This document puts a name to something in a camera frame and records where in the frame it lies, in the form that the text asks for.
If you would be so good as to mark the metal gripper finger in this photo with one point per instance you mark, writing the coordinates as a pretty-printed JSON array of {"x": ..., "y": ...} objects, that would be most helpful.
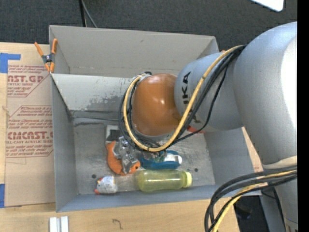
[
  {"x": 121, "y": 147},
  {"x": 128, "y": 163}
]

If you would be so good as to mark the orange toy animal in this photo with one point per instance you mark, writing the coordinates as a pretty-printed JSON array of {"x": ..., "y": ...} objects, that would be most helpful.
[{"x": 112, "y": 163}]

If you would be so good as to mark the black and white small box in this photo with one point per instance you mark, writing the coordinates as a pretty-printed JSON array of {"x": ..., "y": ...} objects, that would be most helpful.
[{"x": 111, "y": 132}]

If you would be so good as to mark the blue and white plastic object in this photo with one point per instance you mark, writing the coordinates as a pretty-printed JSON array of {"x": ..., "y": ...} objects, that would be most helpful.
[{"x": 154, "y": 165}]

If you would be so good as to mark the white toy chicken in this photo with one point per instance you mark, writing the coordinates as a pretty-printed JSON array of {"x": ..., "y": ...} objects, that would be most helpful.
[{"x": 107, "y": 185}]

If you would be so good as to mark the yellow clear plastic bottle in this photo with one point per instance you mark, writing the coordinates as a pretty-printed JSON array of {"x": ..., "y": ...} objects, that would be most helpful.
[{"x": 159, "y": 180}]

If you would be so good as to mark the brown cardboard board red print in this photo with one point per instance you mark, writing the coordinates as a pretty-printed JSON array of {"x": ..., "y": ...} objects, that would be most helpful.
[{"x": 29, "y": 168}]

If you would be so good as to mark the grey metal bin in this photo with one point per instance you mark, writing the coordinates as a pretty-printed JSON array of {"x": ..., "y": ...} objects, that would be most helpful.
[{"x": 96, "y": 52}]

